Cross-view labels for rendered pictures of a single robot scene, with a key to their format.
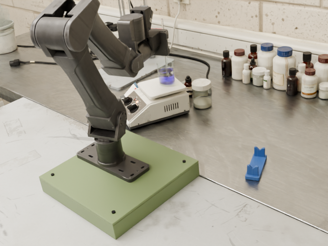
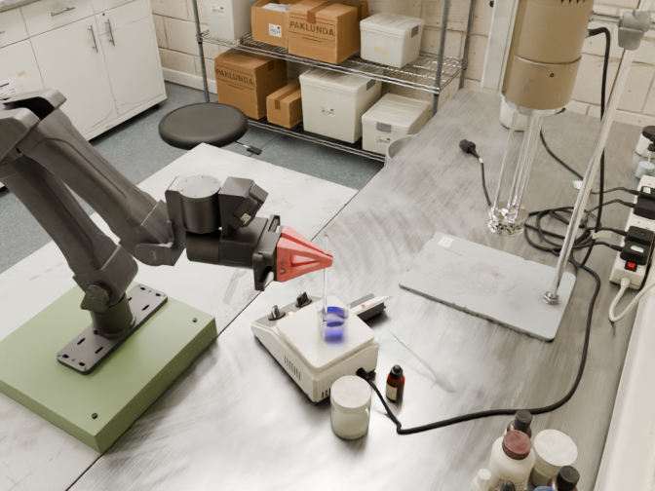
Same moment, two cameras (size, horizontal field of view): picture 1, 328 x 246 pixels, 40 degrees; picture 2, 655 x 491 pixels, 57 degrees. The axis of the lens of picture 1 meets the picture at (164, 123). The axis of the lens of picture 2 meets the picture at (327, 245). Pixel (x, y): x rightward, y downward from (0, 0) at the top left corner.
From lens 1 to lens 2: 125 cm
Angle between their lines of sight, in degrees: 60
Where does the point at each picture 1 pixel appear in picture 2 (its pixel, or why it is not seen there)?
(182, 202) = (34, 441)
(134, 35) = (180, 215)
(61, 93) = (373, 224)
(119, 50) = (109, 211)
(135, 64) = (144, 250)
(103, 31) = (69, 170)
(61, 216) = not seen: hidden behind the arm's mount
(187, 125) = (267, 411)
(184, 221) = not seen: outside the picture
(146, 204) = (14, 392)
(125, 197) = (22, 362)
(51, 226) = (31, 312)
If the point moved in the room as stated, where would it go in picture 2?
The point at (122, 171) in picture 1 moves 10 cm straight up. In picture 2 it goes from (83, 343) to (66, 298)
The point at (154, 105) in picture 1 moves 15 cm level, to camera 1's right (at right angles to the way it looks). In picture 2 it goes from (274, 339) to (297, 413)
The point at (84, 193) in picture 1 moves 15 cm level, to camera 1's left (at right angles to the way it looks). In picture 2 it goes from (49, 318) to (54, 264)
